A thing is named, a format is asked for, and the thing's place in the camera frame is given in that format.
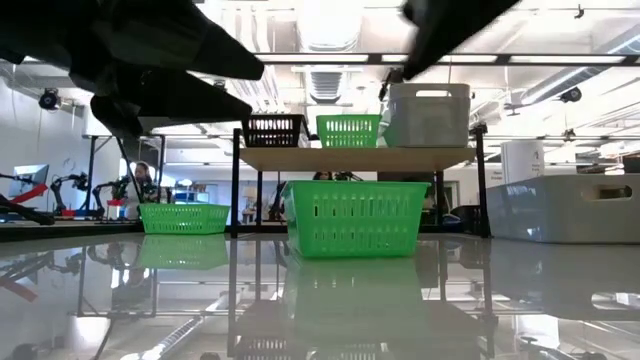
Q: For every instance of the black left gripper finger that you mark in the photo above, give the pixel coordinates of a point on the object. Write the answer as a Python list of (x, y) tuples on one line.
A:
[(170, 102), (227, 57)]

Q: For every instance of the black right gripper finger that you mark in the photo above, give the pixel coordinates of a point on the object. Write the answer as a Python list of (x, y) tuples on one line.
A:
[(392, 76)]

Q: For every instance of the small grey plastic bin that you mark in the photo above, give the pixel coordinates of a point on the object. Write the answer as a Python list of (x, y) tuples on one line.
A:
[(430, 125)]

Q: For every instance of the black plastic slotted basket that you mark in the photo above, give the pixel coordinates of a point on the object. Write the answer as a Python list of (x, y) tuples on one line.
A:
[(275, 118)]

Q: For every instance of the large grey plastic bin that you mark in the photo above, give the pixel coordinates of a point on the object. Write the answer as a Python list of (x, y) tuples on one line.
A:
[(550, 215)]

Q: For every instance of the black background robot arm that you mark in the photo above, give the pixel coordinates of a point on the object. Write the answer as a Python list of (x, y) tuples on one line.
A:
[(120, 187), (60, 185)]

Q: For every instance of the black-framed wooden shelf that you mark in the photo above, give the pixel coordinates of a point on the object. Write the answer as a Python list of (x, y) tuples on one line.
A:
[(350, 160)]

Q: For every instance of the small green slotted basket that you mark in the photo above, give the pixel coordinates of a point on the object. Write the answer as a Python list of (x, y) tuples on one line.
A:
[(350, 119)]

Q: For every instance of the person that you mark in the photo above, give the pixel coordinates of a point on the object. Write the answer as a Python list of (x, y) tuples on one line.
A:
[(322, 176), (144, 175)]

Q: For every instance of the blue box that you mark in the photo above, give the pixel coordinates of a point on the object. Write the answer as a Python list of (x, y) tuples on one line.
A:
[(190, 197)]

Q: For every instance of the low wide green basket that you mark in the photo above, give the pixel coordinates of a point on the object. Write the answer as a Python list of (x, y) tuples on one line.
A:
[(185, 206)]

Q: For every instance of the red-lidded container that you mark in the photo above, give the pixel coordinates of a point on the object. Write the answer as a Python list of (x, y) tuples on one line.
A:
[(115, 202)]

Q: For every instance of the large deep green basket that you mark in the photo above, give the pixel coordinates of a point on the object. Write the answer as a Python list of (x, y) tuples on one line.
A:
[(355, 186)]

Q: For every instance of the white pillar with sign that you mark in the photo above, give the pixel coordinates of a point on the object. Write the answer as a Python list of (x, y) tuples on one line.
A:
[(522, 160)]

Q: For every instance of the computer monitor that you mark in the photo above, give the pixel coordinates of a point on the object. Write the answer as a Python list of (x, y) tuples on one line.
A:
[(30, 175)]

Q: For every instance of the red angled bar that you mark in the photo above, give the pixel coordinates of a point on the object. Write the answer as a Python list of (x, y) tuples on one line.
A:
[(35, 192)]

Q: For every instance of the black aluminium rig frame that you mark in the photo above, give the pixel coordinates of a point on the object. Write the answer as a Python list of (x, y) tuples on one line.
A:
[(375, 58)]

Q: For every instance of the white ceiling duct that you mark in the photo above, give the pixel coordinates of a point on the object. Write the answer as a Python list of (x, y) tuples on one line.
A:
[(330, 25)]

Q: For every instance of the black ceiling camera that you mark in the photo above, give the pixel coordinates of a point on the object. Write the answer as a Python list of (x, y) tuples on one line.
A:
[(571, 95), (49, 100)]

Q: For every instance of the black background station frame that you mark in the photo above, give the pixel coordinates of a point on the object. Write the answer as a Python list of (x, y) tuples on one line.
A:
[(90, 170)]

